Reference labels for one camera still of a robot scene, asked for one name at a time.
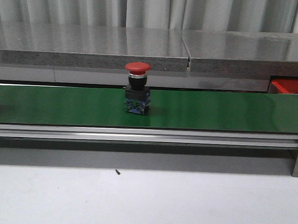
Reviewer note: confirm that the red plastic bin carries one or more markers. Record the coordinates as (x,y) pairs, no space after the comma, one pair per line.
(286,86)

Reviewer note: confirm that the green conveyor belt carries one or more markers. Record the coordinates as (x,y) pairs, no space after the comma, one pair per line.
(228,111)

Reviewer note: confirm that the white pleated curtain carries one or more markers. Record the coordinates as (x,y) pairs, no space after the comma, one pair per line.
(222,15)

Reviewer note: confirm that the grey stone counter slab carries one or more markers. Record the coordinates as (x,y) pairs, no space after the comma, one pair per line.
(91,46)

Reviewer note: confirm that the aluminium conveyor frame rail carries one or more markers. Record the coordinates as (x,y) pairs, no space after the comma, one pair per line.
(174,136)

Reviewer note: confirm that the red mushroom push button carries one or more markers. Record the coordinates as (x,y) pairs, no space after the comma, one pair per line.
(137,94)

